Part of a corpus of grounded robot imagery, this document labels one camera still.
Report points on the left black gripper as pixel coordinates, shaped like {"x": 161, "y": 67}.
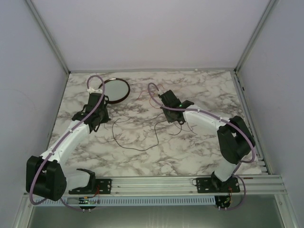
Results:
{"x": 106, "y": 118}

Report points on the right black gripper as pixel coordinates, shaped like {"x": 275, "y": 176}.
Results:
{"x": 170, "y": 119}

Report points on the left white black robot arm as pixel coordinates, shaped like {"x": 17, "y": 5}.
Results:
{"x": 47, "y": 176}

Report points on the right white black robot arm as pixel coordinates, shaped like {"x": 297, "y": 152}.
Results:
{"x": 234, "y": 137}

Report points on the round brown-rimmed dish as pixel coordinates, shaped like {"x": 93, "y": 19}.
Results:
{"x": 117, "y": 90}

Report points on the marble pattern table mat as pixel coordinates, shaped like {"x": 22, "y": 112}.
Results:
{"x": 138, "y": 141}

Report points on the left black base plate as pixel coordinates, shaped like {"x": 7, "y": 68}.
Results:
{"x": 102, "y": 186}

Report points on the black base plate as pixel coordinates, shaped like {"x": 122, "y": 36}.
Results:
{"x": 102, "y": 186}
{"x": 213, "y": 185}

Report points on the slotted grey cable duct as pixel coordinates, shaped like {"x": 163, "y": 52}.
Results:
{"x": 132, "y": 201}

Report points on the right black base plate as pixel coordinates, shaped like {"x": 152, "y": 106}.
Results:
{"x": 213, "y": 185}

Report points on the left aluminium corner post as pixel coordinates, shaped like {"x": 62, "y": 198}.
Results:
{"x": 47, "y": 34}

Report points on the aluminium corner post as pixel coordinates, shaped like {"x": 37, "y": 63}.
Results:
{"x": 258, "y": 29}
{"x": 47, "y": 34}

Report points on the aluminium front rail frame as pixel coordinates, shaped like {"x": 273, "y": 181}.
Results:
{"x": 185, "y": 185}

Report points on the right aluminium corner post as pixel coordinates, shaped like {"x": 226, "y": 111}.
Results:
{"x": 258, "y": 29}

